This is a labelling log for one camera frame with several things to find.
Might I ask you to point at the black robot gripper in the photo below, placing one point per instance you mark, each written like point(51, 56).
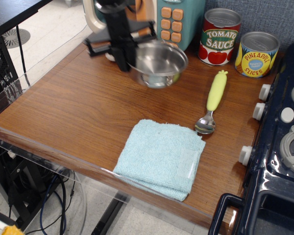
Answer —
point(118, 34)

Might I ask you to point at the stainless steel bowl with handles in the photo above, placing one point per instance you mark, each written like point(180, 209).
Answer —
point(157, 65)

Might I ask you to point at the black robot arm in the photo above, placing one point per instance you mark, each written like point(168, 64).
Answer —
point(94, 10)

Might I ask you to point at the plush mushroom toy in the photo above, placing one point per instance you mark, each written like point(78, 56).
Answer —
point(110, 57)

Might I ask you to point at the teal toy microwave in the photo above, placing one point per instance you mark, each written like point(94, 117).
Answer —
point(176, 21)

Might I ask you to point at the tomato sauce can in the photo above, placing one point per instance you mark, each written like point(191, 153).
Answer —
point(219, 33)

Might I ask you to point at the light blue folded towel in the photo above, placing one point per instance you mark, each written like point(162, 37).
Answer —
point(161, 158)

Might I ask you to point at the black desk at left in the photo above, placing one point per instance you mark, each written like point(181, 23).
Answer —
point(14, 12)

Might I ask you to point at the pineapple slices can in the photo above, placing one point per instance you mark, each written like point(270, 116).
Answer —
point(256, 54)

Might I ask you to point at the dark blue toy stove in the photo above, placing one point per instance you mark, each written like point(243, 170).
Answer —
point(266, 206)

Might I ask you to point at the yellow object at floor corner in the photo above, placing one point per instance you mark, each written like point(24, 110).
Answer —
point(12, 230)

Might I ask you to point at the spoon with yellow handle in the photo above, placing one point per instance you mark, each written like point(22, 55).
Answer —
point(206, 124)

